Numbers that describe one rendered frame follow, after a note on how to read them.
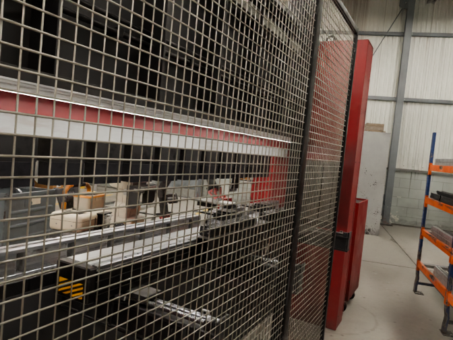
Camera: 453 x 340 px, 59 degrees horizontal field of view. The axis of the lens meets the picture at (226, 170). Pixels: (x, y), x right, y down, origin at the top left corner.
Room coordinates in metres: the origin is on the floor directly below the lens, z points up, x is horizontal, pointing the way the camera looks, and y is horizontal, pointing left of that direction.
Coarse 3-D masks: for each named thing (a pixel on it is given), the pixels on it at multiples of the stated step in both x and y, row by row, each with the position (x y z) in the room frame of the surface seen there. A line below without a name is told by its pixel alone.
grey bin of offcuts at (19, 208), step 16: (0, 192) 4.50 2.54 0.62; (16, 192) 4.72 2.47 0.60; (32, 192) 4.18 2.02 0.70; (0, 208) 3.86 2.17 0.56; (16, 208) 3.99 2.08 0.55; (32, 208) 4.21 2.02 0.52; (48, 208) 4.46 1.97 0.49; (0, 224) 3.86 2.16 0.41; (16, 224) 4.01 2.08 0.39; (32, 224) 4.23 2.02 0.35; (48, 224) 4.48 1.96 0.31; (0, 240) 3.85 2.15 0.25; (32, 240) 4.25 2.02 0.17
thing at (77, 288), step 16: (208, 224) 1.92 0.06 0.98; (192, 240) 1.57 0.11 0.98; (80, 256) 1.21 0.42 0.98; (96, 256) 1.22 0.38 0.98; (128, 256) 1.25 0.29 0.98; (144, 256) 1.31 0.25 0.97; (160, 256) 1.38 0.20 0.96; (176, 256) 1.46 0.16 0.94; (64, 272) 1.14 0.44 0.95; (80, 272) 1.11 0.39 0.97; (96, 272) 1.12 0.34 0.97; (112, 272) 1.17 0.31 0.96; (128, 272) 1.24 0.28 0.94; (144, 272) 1.31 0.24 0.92; (160, 272) 1.39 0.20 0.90; (64, 288) 1.14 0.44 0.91; (80, 288) 1.11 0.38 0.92; (96, 288) 1.12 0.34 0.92; (112, 288) 1.19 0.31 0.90; (128, 288) 1.24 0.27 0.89
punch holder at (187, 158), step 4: (180, 152) 2.06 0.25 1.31; (188, 152) 2.06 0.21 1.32; (196, 152) 2.13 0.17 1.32; (200, 152) 2.17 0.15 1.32; (180, 156) 2.06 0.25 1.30; (188, 156) 2.07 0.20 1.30; (192, 156) 2.10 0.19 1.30; (196, 156) 2.13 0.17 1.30; (200, 156) 2.17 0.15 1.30; (180, 160) 2.06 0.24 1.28; (188, 160) 2.07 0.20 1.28; (192, 160) 2.10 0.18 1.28; (196, 160) 2.14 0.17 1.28; (200, 160) 2.17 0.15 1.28; (180, 164) 2.06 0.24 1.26; (184, 164) 2.04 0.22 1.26; (188, 164) 2.07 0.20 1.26; (192, 164) 2.11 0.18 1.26; (196, 164) 2.14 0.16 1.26; (180, 168) 2.06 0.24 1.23; (184, 168) 2.05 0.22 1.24; (188, 168) 2.07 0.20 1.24; (192, 168) 2.11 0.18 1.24; (196, 168) 2.14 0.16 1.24; (180, 172) 2.06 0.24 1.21; (184, 172) 2.05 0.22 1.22; (188, 172) 2.08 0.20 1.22; (192, 172) 2.11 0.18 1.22; (180, 176) 2.06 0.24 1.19; (184, 176) 2.05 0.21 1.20; (188, 176) 2.08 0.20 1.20; (192, 176) 2.11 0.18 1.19
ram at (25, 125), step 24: (0, 96) 1.18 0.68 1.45; (24, 96) 1.24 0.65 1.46; (0, 120) 1.18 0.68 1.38; (24, 120) 1.25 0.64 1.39; (48, 120) 1.32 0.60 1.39; (96, 120) 1.51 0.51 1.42; (120, 120) 1.61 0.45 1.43; (168, 120) 1.89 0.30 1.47; (168, 144) 1.91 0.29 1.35; (216, 144) 2.31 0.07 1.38; (240, 144) 2.58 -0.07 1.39; (264, 144) 2.93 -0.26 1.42
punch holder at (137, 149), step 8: (128, 152) 1.70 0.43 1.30; (136, 152) 1.71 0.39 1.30; (144, 152) 1.76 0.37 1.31; (152, 152) 1.81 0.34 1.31; (128, 168) 1.70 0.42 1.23; (136, 168) 1.72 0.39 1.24; (144, 168) 1.77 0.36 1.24; (152, 168) 1.82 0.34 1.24; (136, 176) 1.72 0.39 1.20; (144, 176) 1.77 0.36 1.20
